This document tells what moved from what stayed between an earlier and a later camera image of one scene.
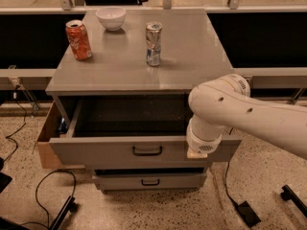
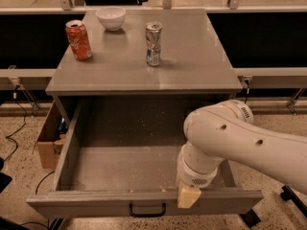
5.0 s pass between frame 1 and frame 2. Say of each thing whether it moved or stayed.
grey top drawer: moved
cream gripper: moved
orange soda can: stayed
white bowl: stayed
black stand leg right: stayed
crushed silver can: stayed
